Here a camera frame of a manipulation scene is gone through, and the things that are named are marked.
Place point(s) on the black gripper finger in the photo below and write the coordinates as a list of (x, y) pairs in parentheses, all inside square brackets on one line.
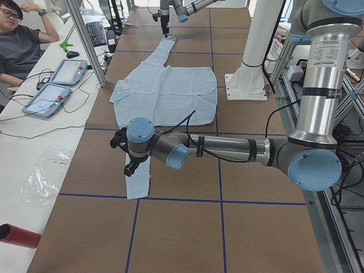
[(165, 31), (130, 168)]

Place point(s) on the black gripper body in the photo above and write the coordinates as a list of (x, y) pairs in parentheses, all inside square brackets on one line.
[(164, 20), (135, 159)]

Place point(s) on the light blue button shirt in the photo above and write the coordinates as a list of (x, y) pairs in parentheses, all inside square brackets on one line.
[(153, 95)]

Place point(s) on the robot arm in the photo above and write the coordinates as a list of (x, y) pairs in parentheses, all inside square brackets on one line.
[(182, 12), (308, 157)]

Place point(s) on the black keyboard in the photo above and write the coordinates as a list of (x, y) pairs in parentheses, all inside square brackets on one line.
[(96, 33)]

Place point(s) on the lower teach pendant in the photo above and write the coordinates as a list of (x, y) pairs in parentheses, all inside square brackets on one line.
[(47, 101)]

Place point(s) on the teach pendant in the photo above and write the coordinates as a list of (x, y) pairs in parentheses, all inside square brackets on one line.
[(69, 72), (47, 101)]

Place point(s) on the upper teach pendant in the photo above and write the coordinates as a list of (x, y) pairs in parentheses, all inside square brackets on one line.
[(69, 72)]

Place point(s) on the clear plastic bag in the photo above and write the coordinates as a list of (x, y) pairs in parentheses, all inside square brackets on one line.
[(43, 184)]

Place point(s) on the black computer mouse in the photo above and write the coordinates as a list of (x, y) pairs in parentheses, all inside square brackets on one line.
[(72, 54)]

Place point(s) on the green plastic tool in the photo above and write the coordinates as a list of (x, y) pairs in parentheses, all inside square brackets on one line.
[(65, 45)]

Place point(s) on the person in grey shirt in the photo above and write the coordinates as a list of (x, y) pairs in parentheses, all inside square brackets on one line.
[(20, 45)]

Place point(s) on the red cylinder bottle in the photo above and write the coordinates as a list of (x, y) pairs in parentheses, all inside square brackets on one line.
[(18, 236)]

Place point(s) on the aluminium frame post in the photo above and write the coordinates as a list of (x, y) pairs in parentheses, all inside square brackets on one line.
[(78, 21)]

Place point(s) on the white camera post base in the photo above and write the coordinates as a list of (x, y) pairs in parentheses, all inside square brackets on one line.
[(247, 83)]

